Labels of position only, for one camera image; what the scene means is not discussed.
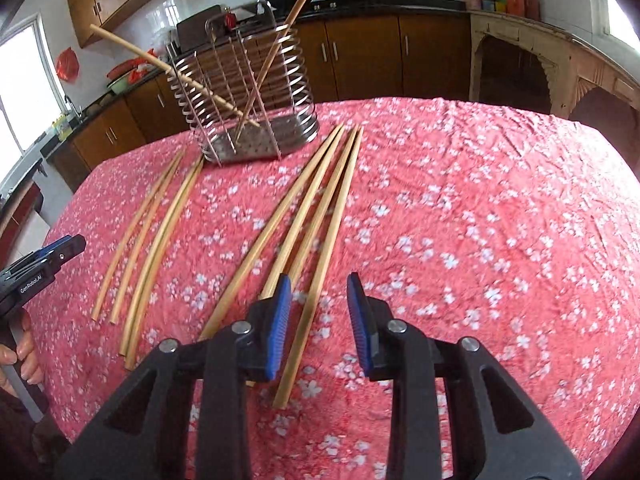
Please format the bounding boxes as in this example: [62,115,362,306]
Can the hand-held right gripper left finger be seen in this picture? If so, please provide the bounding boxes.
[60,274,293,480]

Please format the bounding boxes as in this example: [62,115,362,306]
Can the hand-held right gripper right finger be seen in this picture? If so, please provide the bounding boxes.
[346,272,586,480]

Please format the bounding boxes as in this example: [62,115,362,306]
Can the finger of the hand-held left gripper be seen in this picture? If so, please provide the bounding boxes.
[31,234,87,273]

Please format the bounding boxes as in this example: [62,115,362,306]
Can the metal wire chopstick holder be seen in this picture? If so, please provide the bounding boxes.
[166,2,320,167]

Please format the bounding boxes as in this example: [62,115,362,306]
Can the person's left forearm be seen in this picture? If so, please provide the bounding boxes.
[0,385,71,480]

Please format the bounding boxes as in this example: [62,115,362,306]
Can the person's left hand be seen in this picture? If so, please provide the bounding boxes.
[0,309,45,398]

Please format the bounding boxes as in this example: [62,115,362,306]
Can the red floral tablecloth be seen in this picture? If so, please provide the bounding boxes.
[37,96,640,480]

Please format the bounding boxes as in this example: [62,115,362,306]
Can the large kitchen window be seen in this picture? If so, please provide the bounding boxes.
[0,15,68,191]

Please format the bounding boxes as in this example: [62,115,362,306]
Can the green basin with red lid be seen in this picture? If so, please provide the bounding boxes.
[106,57,161,96]

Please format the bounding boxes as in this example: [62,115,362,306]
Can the red plastic bag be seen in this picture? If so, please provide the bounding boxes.
[55,47,81,82]

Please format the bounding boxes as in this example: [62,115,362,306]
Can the dark brown box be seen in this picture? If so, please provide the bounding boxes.
[176,5,236,53]

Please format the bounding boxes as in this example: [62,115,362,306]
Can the wooden base cabinets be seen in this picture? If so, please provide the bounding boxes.
[47,12,473,191]

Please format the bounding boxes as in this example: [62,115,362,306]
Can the black kitchen countertop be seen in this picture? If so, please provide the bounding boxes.
[37,0,468,161]

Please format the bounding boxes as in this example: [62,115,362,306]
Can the concrete arched counter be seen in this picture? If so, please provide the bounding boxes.
[470,10,640,161]

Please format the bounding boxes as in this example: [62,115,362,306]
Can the small bright window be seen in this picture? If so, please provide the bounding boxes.
[602,0,640,56]

